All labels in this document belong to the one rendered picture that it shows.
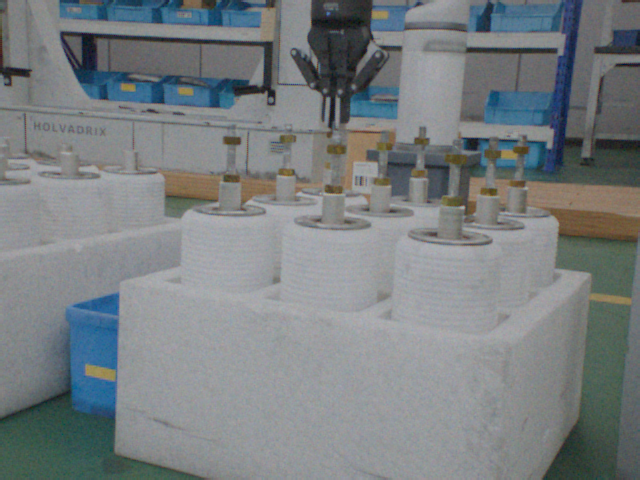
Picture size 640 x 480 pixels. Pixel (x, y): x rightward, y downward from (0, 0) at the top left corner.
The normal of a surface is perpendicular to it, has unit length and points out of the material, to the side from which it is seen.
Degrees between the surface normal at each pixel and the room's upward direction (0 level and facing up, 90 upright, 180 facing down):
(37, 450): 0
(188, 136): 90
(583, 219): 90
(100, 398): 92
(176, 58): 90
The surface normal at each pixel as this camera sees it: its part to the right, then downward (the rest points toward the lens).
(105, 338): -0.45, 0.16
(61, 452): 0.05, -0.99
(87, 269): 0.89, 0.12
